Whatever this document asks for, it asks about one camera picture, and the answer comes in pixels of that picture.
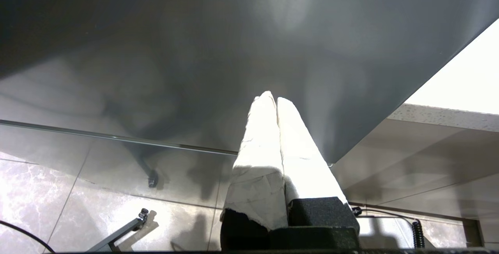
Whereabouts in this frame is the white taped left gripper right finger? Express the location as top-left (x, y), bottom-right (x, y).
top-left (277, 97), bottom-right (360, 231)

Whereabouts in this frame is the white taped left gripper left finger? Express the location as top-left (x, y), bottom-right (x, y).
top-left (220, 91), bottom-right (289, 250)

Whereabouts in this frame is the beige base cabinet front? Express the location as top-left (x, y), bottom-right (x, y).
top-left (331, 118), bottom-right (499, 223)

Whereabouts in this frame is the grey metal stand leg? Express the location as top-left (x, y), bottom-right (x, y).
top-left (87, 208), bottom-right (149, 252)

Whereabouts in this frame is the black coiled cable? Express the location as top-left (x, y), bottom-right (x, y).
top-left (352, 206), bottom-right (425, 249)

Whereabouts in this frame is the thin black floor cable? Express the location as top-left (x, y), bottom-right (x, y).
top-left (0, 220), bottom-right (55, 254)

